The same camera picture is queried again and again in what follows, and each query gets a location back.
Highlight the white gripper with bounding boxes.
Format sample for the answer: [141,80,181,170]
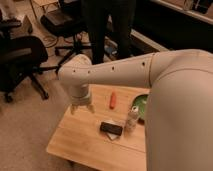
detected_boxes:
[70,93,95,115]

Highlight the green ceramic bowl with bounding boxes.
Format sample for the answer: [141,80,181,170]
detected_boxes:
[132,94,148,120]

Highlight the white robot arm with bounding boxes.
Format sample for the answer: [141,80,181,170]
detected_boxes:
[58,49,213,171]

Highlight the dark rectangular box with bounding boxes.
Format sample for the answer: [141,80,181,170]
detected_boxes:
[100,122,123,136]

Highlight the orange carrot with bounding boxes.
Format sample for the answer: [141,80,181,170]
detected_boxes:
[109,92,116,109]

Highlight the wooden table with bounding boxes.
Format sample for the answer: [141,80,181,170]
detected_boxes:
[47,85,147,171]

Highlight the clear plastic bottle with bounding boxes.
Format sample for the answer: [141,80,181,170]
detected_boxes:
[125,106,140,132]

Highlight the black office chair left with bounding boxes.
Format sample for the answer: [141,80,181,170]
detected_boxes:
[0,19,58,103]

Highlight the black office chair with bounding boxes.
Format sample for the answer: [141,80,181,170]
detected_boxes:
[0,19,58,103]
[40,0,91,66]

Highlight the black office chair back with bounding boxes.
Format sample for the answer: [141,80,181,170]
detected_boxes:
[40,0,91,66]

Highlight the person in dark trousers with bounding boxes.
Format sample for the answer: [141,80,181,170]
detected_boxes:
[81,0,136,64]

